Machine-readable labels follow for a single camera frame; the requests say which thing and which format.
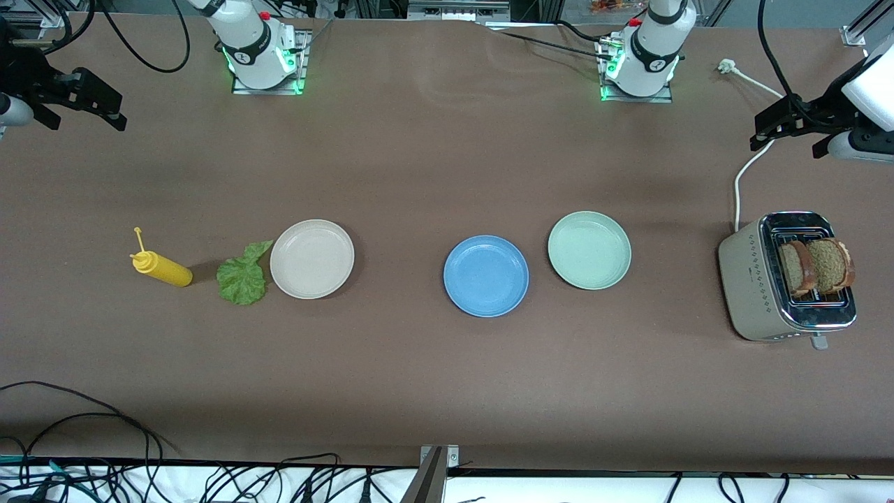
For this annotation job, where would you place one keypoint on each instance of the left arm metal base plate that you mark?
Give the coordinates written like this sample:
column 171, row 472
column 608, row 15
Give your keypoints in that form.
column 635, row 100

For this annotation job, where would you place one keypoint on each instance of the pale green round plate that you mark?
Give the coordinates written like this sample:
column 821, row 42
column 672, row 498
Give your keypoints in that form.
column 589, row 250

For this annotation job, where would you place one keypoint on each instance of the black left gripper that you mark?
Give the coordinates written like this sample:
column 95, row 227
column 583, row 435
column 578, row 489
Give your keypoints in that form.
column 828, row 110

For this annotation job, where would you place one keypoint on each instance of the beige round plate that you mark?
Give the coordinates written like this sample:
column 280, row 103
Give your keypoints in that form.
column 311, row 258

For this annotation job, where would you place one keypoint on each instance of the brown bread slice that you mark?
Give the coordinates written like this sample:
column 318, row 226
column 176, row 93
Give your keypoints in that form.
column 831, row 265
column 793, row 269

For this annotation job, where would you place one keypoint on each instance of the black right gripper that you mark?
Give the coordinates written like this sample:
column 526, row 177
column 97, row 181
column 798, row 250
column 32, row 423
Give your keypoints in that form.
column 24, row 75

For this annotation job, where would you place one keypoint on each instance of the silver aluminium frame profile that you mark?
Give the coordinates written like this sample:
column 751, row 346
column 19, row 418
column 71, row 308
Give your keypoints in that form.
column 855, row 35

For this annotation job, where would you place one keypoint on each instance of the orange snack packet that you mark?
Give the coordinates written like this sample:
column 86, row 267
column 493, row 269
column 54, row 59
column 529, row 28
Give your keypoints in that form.
column 611, row 5

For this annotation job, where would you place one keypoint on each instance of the beige chrome toaster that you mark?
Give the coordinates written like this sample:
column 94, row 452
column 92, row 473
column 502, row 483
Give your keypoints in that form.
column 751, row 286

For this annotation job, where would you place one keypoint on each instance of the green lettuce leaf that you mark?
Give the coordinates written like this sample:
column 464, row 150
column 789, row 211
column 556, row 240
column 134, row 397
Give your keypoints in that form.
column 241, row 279

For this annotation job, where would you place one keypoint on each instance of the grey electronics box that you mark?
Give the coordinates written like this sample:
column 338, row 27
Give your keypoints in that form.
column 457, row 10

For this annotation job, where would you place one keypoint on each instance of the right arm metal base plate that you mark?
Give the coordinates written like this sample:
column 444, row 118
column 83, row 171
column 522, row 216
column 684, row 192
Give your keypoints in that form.
column 269, row 91

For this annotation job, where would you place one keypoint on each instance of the blue round plate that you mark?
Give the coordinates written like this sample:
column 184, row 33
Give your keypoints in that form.
column 486, row 276

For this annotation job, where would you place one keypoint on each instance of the small metal corner bracket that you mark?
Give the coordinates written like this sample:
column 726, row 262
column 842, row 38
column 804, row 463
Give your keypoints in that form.
column 452, row 457

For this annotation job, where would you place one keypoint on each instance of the dark aluminium frame profile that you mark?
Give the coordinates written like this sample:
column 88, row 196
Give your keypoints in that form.
column 426, row 485

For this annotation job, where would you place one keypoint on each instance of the yellow mustard squeeze bottle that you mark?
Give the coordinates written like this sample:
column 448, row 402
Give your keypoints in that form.
column 167, row 271

